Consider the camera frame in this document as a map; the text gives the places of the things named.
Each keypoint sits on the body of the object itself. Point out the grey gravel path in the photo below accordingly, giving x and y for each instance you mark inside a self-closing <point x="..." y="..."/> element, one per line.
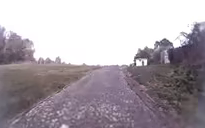
<point x="100" y="96"/>

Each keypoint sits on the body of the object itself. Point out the small white building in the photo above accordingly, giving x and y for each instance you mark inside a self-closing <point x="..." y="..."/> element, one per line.
<point x="141" y="62"/>

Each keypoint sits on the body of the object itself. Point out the pale building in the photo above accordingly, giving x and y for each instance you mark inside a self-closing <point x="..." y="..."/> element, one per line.
<point x="165" y="57"/>

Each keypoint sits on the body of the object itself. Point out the grass bank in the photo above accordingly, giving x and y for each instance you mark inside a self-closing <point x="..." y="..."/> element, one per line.
<point x="163" y="83"/>

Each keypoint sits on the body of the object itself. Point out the group of trees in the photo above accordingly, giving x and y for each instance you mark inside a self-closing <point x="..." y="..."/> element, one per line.
<point x="163" y="44"/>
<point x="10" y="50"/>

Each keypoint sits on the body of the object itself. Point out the robot's own part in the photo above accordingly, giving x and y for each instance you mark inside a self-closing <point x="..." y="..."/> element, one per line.
<point x="64" y="126"/>

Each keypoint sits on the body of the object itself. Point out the grass verge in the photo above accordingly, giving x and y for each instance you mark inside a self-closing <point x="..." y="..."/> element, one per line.
<point x="30" y="83"/>

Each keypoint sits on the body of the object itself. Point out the dark hedge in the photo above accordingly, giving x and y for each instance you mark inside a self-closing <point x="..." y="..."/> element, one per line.
<point x="185" y="55"/>

